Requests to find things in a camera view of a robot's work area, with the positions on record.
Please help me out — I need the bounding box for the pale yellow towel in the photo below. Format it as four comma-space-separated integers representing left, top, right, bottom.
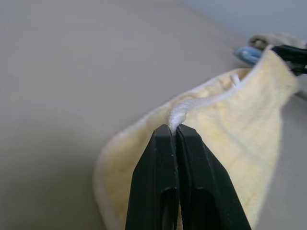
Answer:
93, 44, 300, 230

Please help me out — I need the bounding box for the blue cloth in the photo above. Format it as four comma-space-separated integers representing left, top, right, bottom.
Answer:
234, 46, 263, 67

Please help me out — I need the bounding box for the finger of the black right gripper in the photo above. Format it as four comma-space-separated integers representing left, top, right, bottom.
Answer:
272, 45, 307, 75

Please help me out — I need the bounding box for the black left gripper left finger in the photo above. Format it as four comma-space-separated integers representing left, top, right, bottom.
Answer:
125, 124, 179, 230

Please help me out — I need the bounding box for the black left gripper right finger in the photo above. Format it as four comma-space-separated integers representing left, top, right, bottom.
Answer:
176, 125, 252, 230

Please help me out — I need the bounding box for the beige cloth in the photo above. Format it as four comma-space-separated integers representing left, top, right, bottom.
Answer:
248, 32, 307, 50

